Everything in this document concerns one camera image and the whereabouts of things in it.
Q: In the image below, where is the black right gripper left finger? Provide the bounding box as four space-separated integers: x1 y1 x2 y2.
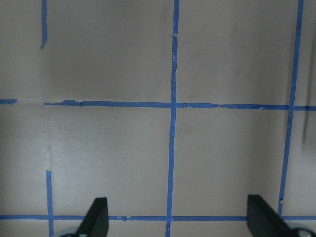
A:
75 197 109 237

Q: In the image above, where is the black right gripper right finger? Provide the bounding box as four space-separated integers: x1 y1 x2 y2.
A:
247 195 291 237

